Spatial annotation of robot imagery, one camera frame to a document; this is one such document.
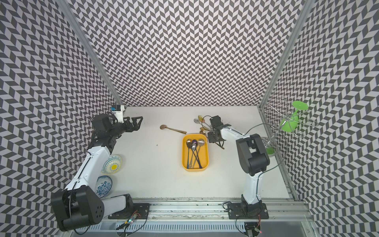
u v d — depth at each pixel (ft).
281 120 3.16
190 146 3.15
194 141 3.20
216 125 2.55
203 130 3.45
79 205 1.30
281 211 2.53
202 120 3.63
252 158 1.65
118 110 2.24
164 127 3.55
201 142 3.26
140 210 2.39
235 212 2.42
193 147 3.08
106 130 1.98
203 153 3.07
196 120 3.63
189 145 3.16
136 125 2.37
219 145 3.31
